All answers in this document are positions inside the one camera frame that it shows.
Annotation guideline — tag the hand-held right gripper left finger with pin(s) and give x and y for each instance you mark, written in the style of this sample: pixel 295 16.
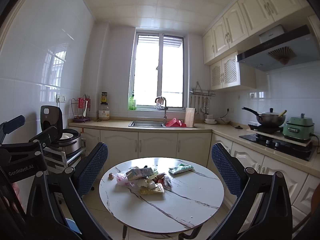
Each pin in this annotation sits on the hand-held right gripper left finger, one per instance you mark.
pixel 93 165

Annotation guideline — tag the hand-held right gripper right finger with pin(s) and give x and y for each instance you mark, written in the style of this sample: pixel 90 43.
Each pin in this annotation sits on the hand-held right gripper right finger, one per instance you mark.
pixel 223 167

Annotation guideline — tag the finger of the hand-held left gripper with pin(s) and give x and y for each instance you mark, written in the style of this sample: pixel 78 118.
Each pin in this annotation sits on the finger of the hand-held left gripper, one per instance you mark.
pixel 15 125
pixel 46 135

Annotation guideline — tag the blue plastic bin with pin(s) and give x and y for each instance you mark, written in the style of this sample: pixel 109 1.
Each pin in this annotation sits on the blue plastic bin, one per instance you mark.
pixel 72 227

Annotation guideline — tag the person's left hand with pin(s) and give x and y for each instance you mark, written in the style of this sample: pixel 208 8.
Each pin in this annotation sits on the person's left hand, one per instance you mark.
pixel 17 192

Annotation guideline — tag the black rice cooker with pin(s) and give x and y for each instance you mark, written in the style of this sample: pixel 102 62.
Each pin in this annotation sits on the black rice cooker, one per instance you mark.
pixel 51 117

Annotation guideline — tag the small brown lump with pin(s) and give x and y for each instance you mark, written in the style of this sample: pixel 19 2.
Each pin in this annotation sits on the small brown lump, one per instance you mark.
pixel 111 177

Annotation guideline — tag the white storage cart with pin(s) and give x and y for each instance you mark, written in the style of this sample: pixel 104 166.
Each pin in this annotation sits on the white storage cart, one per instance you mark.
pixel 56 160

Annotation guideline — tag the pink plastic bag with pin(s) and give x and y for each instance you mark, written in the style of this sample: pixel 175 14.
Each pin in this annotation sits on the pink plastic bag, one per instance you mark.
pixel 121 179

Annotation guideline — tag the green white packet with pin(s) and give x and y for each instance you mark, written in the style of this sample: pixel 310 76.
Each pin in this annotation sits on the green white packet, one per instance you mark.
pixel 181 169

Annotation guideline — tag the stack of white bowls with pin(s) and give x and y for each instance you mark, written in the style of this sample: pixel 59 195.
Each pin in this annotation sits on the stack of white bowls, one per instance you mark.
pixel 210 120

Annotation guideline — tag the round marble table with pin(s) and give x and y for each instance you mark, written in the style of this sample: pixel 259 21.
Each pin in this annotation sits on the round marble table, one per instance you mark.
pixel 190 205

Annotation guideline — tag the large clear jar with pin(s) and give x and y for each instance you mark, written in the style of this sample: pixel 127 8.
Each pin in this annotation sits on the large clear jar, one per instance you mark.
pixel 104 113

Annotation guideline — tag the black induction cooker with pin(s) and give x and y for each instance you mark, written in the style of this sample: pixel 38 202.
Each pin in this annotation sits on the black induction cooker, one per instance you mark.
pixel 265 129

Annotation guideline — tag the black gas stove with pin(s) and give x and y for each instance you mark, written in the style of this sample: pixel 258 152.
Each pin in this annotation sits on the black gas stove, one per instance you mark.
pixel 275 143

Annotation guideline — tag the wooden cutting board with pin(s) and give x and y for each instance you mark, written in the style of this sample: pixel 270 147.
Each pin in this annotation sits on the wooden cutting board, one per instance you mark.
pixel 189 117

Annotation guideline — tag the white eggshell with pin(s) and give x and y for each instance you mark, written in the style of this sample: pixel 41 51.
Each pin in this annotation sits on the white eggshell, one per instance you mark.
pixel 151 185

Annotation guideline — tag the brown potato piece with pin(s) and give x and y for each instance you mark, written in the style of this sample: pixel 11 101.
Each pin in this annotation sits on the brown potato piece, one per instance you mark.
pixel 160 176

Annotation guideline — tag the yellow wrapper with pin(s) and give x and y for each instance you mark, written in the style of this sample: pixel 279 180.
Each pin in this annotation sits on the yellow wrapper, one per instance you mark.
pixel 152 192

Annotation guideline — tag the red basin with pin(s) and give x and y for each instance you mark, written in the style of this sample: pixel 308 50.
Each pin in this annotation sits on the red basin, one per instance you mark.
pixel 175 123

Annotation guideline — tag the steel sink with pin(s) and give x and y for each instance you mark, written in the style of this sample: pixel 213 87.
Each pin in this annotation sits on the steel sink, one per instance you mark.
pixel 146 123

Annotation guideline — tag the steel wok with lid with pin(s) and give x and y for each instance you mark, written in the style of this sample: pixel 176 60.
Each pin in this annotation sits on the steel wok with lid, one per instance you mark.
pixel 270 118

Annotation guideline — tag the cream base cabinets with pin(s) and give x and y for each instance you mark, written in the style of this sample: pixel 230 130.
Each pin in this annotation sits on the cream base cabinets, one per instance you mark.
pixel 157 143

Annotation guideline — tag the hanging kitchen utensils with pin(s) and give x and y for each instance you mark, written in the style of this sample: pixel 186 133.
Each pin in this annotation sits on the hanging kitchen utensils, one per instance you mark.
pixel 198 105

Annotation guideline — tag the dark sauce bottle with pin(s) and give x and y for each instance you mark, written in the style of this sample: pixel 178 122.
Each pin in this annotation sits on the dark sauce bottle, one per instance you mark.
pixel 104 98

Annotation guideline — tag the green bottle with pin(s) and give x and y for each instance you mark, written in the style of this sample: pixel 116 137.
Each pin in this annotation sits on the green bottle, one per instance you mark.
pixel 132 103

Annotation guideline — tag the metal faucet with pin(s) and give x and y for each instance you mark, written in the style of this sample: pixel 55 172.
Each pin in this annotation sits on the metal faucet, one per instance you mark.
pixel 164 112

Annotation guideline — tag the green electric pot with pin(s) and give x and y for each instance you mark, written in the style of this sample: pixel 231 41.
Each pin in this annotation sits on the green electric pot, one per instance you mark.
pixel 297 130

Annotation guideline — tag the lattice door cabinet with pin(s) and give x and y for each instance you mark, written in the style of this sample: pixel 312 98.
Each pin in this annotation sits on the lattice door cabinet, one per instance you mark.
pixel 225 72

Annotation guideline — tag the grey range hood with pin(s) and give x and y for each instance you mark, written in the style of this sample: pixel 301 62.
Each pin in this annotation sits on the grey range hood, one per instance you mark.
pixel 255 60

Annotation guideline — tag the brown folding fan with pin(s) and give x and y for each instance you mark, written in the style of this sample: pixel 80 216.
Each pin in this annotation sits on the brown folding fan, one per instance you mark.
pixel 282 53

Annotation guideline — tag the white box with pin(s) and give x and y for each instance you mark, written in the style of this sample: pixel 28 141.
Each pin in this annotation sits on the white box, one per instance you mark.
pixel 271 35

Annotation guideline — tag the metal utensil rail rack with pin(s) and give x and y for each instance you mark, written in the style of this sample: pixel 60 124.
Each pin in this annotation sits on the metal utensil rail rack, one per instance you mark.
pixel 202 93

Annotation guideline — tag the cream wall cabinets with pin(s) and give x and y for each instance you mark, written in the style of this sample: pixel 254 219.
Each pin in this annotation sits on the cream wall cabinets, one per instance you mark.
pixel 232 27

